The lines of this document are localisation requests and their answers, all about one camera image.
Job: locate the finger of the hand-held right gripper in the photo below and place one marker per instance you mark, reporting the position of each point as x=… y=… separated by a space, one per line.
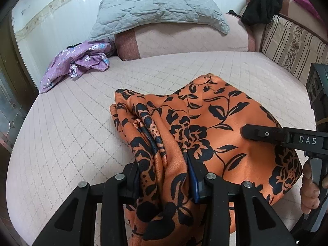
x=264 y=133

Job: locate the magenta cloth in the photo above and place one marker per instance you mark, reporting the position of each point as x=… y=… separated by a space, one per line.
x=306 y=3

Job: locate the wooden glass door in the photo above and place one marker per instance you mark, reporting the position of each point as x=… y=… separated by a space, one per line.
x=12 y=94

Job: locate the purple floral cloth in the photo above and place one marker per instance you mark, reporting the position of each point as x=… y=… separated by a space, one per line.
x=84 y=56

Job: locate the person's right hand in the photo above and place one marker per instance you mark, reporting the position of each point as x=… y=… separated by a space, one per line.
x=308 y=194

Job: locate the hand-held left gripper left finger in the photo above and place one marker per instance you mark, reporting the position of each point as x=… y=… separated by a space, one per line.
x=133 y=182

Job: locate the pink quilted bed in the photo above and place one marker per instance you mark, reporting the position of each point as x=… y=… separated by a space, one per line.
x=64 y=133

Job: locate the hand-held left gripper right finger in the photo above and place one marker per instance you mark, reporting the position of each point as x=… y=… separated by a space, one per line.
x=196 y=184

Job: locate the orange black floral garment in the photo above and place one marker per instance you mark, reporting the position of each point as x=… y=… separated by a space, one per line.
x=230 y=112

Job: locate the black cloth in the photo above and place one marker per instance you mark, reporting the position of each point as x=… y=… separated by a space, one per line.
x=264 y=2

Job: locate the striped patterned cushion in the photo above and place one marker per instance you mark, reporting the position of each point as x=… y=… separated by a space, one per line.
x=289 y=43

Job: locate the grey quilted pillow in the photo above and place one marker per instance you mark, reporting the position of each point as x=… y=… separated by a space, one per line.
x=158 y=7

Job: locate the pink bolster pillow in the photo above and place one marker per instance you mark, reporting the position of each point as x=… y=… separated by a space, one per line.
x=192 y=38

